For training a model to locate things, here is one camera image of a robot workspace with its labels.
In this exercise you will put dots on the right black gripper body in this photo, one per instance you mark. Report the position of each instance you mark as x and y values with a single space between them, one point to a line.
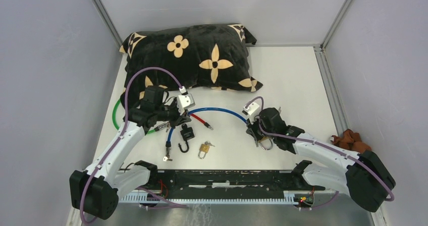
257 130

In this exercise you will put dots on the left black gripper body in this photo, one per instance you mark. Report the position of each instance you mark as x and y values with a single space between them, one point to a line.
168 113

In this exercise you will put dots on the large brass padlock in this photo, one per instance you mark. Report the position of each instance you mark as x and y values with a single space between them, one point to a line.
265 143

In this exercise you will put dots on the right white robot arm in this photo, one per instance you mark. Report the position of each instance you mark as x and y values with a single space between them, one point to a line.
360 175

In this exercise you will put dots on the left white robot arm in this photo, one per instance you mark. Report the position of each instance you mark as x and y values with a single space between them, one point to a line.
97 189

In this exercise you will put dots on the black padlock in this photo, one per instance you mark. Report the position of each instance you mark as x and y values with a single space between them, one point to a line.
187 134

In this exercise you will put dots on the small brass padlock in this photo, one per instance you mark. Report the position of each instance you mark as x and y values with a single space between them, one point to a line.
204 149

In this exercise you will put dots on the black floral pillow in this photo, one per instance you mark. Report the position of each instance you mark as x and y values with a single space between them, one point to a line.
207 55

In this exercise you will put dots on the brown cloth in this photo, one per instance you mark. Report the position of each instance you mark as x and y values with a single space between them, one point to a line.
350 141

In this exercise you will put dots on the green cable lock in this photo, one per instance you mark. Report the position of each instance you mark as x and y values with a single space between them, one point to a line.
114 117

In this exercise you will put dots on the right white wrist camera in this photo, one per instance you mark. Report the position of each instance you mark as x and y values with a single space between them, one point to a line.
251 109

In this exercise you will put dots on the red cable lock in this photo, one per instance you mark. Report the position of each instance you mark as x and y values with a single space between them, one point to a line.
206 124

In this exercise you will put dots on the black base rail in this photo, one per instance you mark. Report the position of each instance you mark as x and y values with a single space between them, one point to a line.
217 186

